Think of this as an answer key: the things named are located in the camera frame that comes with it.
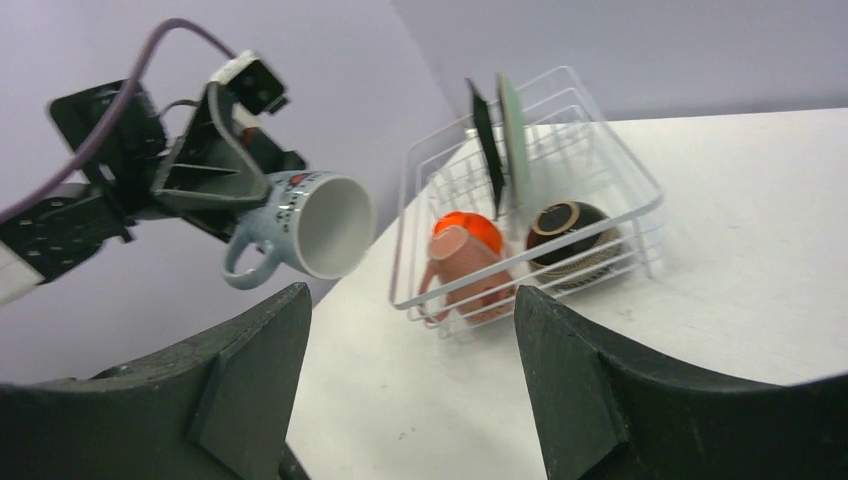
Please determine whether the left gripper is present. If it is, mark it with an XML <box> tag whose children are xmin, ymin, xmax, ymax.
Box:
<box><xmin>49</xmin><ymin>79</ymin><xmax>308</xmax><ymax>243</ymax></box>

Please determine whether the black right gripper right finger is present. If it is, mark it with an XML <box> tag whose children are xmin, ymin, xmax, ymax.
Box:
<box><xmin>514</xmin><ymin>286</ymin><xmax>847</xmax><ymax>479</ymax></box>

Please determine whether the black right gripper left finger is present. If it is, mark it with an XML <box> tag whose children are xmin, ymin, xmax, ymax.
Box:
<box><xmin>1</xmin><ymin>282</ymin><xmax>312</xmax><ymax>479</ymax></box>

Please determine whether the white blue-handled cup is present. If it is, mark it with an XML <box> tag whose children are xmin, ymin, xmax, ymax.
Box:
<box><xmin>222</xmin><ymin>171</ymin><xmax>377</xmax><ymax>290</ymax></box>

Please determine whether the black patterned bowl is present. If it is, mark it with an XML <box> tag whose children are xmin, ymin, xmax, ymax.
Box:
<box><xmin>525</xmin><ymin>200</ymin><xmax>624</xmax><ymax>290</ymax></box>

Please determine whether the pink floral mug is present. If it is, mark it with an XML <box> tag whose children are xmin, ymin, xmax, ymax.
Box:
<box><xmin>418</xmin><ymin>225</ymin><xmax>516</xmax><ymax>324</ymax></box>

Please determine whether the orange bowl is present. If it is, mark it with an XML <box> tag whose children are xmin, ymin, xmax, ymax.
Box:
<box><xmin>432</xmin><ymin>211</ymin><xmax>504</xmax><ymax>255</ymax></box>

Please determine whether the dark teal square plate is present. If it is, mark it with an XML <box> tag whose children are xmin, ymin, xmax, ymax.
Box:
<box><xmin>465</xmin><ymin>78</ymin><xmax>505</xmax><ymax>220</ymax></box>

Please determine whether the light green floral plate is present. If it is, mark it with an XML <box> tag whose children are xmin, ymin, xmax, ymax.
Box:
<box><xmin>496</xmin><ymin>72</ymin><xmax>532</xmax><ymax>216</ymax></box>

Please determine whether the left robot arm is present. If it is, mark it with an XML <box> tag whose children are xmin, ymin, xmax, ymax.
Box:
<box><xmin>1</xmin><ymin>77</ymin><xmax>306</xmax><ymax>284</ymax></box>

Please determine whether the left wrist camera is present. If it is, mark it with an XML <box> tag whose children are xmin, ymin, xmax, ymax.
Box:
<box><xmin>210</xmin><ymin>49</ymin><xmax>289</xmax><ymax>129</ymax></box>

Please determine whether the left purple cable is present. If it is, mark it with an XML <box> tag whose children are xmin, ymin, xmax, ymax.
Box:
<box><xmin>0</xmin><ymin>17</ymin><xmax>238</xmax><ymax>223</ymax></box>

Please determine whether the white wire dish rack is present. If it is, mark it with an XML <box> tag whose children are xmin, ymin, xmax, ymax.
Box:
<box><xmin>389</xmin><ymin>67</ymin><xmax>663</xmax><ymax>336</ymax></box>

